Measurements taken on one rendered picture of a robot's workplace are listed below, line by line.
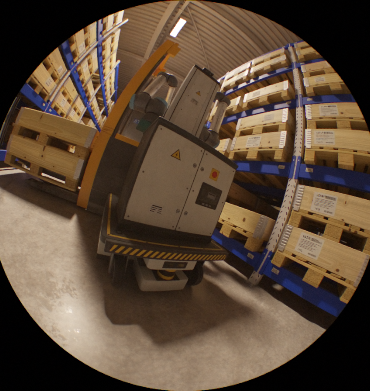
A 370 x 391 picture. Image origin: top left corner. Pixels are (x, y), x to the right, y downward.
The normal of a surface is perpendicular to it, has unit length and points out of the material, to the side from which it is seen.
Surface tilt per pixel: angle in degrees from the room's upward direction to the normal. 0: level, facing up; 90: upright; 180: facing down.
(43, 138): 90
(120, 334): 0
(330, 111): 90
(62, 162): 90
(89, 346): 0
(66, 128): 90
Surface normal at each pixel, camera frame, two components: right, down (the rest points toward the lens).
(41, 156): 0.44, 0.19
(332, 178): -0.83, -0.29
